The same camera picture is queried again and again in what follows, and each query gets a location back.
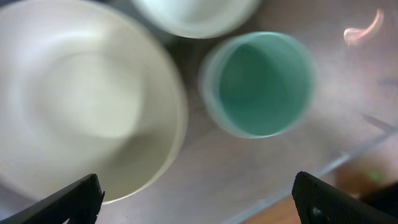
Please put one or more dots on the white small bowl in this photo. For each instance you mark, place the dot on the white small bowl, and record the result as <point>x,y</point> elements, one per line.
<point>197,19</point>

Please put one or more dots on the clear plastic storage bin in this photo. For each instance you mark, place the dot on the clear plastic storage bin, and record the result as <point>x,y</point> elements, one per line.
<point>220,178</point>

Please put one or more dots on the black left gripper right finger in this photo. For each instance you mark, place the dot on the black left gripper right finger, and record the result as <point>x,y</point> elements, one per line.
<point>319,202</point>

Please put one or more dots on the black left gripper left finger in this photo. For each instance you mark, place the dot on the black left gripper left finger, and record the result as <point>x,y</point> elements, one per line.
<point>78,203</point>

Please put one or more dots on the beige plate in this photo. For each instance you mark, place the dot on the beige plate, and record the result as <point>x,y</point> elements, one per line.
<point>85,89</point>

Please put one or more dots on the green plastic cup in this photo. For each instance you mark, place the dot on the green plastic cup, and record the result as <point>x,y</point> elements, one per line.
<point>258,84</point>

